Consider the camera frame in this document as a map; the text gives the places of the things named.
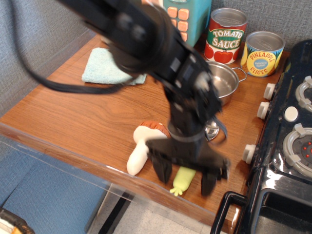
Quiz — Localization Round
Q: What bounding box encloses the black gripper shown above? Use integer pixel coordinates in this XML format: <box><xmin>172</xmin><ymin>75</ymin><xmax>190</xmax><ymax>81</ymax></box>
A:
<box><xmin>146</xmin><ymin>134</ymin><xmax>231</xmax><ymax>196</ymax></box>

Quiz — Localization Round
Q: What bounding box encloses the yellow handled metal spoon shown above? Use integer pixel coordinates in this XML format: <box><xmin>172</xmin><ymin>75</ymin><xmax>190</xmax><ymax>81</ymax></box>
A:
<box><xmin>169</xmin><ymin>120</ymin><xmax>220</xmax><ymax>196</ymax></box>

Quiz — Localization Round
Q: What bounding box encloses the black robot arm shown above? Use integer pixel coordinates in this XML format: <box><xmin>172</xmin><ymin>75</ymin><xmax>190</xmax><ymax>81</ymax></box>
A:
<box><xmin>63</xmin><ymin>0</ymin><xmax>230</xmax><ymax>196</ymax></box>

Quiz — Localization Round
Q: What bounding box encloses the plush mushroom toy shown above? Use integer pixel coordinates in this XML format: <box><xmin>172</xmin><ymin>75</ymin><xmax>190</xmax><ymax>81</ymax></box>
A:
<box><xmin>126</xmin><ymin>120</ymin><xmax>170</xmax><ymax>176</ymax></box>

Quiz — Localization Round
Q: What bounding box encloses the light blue rag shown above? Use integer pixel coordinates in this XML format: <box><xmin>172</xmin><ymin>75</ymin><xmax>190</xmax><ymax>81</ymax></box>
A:
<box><xmin>81</xmin><ymin>48</ymin><xmax>147</xmax><ymax>85</ymax></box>

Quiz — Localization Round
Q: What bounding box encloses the black toy stove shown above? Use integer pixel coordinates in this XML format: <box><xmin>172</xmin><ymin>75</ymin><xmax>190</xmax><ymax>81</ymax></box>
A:
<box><xmin>211</xmin><ymin>39</ymin><xmax>312</xmax><ymax>234</ymax></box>

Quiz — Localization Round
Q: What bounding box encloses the small steel pot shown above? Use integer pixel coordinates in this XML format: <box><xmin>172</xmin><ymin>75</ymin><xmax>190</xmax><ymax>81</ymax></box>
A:
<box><xmin>207</xmin><ymin>61</ymin><xmax>247</xmax><ymax>106</ymax></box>

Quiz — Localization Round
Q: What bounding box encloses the clear acrylic barrier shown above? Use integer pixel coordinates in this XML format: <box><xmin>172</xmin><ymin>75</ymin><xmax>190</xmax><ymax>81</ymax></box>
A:
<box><xmin>0</xmin><ymin>137</ymin><xmax>211</xmax><ymax>234</ymax></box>

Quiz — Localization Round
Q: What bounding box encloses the pineapple slices can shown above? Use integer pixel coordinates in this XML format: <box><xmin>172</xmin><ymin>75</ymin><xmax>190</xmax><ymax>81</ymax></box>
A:
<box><xmin>240</xmin><ymin>31</ymin><xmax>286</xmax><ymax>78</ymax></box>

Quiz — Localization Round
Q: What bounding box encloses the tomato sauce can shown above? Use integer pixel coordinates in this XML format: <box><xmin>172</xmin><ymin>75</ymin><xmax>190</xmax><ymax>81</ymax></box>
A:
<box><xmin>204</xmin><ymin>8</ymin><xmax>248</xmax><ymax>64</ymax></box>

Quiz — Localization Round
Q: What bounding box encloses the teal toy microwave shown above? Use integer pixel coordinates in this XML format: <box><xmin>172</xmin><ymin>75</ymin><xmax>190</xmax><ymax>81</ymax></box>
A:
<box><xmin>141</xmin><ymin>0</ymin><xmax>212</xmax><ymax>48</ymax></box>

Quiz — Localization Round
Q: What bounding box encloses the orange object at corner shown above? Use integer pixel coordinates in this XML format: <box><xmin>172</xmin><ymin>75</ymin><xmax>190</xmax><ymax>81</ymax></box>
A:
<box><xmin>0</xmin><ymin>208</ymin><xmax>35</xmax><ymax>234</ymax></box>

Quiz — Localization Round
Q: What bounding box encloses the black sleeved cable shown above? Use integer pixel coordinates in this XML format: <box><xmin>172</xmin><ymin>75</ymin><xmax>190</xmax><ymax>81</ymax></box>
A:
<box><xmin>8</xmin><ymin>0</ymin><xmax>137</xmax><ymax>95</ymax></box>

